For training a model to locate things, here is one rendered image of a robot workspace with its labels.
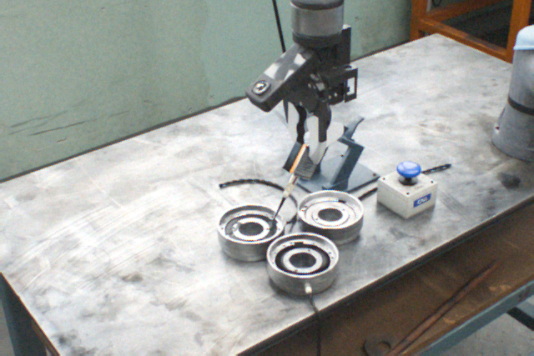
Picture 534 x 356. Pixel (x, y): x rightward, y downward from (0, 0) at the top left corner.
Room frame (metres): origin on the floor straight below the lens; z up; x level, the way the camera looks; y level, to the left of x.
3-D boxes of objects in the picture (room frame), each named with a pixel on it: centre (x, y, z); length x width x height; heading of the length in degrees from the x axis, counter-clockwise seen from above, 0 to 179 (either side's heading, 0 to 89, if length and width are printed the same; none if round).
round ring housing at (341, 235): (1.05, -0.10, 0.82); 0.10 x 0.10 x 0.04
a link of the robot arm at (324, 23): (1.08, -0.07, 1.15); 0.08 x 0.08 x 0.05
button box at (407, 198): (1.12, -0.24, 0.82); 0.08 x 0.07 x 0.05; 126
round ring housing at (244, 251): (1.01, 0.03, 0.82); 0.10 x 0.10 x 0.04
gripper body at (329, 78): (1.08, -0.08, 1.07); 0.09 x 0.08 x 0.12; 127
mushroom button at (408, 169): (1.12, -0.23, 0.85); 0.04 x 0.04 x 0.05
